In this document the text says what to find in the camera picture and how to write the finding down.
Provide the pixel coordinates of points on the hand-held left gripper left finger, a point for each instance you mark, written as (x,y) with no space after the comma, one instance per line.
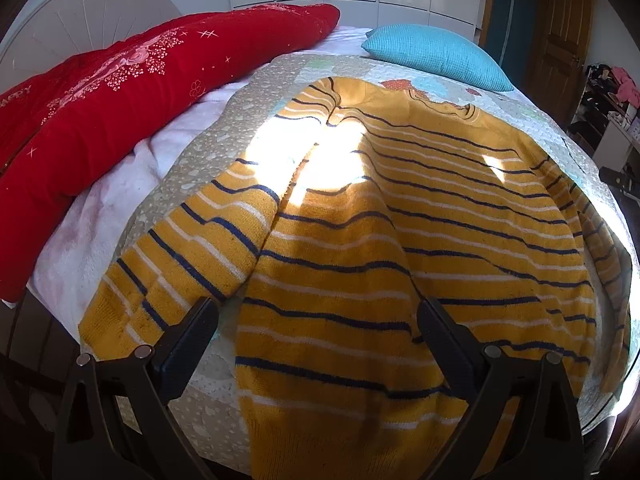
(187,360)

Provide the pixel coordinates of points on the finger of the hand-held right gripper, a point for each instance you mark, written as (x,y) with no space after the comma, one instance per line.
(615,177)

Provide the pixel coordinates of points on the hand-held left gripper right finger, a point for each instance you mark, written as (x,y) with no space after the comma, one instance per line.
(447,355)

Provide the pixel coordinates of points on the yellow striped knit sweater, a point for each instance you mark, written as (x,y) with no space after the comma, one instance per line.
(350,260)

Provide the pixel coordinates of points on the cluttered shelf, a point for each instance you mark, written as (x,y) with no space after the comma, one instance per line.
(595,110)

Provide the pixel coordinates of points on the pink cloth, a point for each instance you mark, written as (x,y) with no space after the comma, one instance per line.
(627,87)

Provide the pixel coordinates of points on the brown wooden door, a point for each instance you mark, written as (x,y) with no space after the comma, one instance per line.
(560,25)

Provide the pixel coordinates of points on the dark teal curtain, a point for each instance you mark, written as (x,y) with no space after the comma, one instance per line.
(510,5)

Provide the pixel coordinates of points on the blue textured pillow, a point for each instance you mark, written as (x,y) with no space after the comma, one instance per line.
(440,52)

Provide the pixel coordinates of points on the red embroidered quilt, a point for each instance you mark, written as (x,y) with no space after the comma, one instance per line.
(100,110)

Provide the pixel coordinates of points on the heart patterned quilted bedspread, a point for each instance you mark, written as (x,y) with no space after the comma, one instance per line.
(280,85)

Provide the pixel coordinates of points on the white round headboard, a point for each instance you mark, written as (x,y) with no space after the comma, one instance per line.
(75,15)

